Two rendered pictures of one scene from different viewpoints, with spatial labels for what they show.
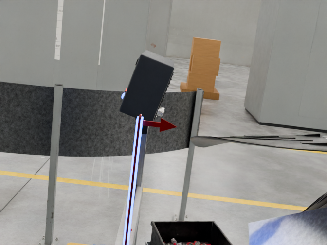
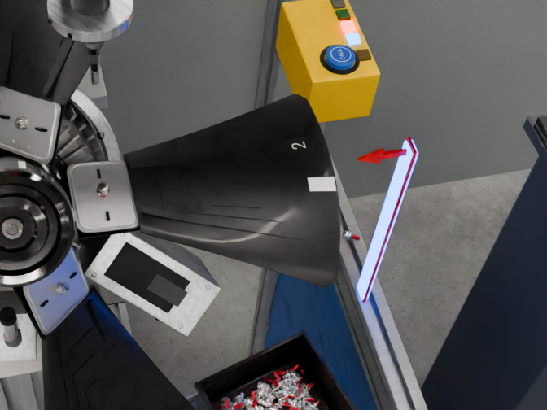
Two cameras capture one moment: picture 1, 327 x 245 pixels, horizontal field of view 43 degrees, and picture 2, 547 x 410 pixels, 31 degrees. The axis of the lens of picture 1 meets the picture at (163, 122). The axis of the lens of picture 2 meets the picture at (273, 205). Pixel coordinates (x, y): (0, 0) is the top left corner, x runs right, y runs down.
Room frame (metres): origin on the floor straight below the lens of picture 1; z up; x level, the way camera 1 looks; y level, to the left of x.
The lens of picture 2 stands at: (1.30, -0.37, 2.03)
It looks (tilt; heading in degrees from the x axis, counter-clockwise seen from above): 54 degrees down; 158
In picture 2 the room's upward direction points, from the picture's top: 10 degrees clockwise
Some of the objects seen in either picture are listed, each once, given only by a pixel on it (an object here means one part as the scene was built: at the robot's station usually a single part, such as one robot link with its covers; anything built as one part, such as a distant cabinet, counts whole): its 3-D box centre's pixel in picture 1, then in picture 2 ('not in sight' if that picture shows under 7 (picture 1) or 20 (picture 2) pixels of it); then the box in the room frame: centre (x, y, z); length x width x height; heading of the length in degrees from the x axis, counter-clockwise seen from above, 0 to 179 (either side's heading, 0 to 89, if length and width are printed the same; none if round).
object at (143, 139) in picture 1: (139, 154); not in sight; (1.21, 0.06, 0.96); 0.03 x 0.03 x 0.20; 1
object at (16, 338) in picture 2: not in sight; (10, 326); (0.70, -0.43, 0.99); 0.02 x 0.02 x 0.06
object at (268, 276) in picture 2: not in sight; (274, 274); (0.35, 0.05, 0.39); 0.04 x 0.04 x 0.78; 1
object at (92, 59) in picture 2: not in sight; (94, 63); (0.68, -0.31, 1.38); 0.01 x 0.01 x 0.05
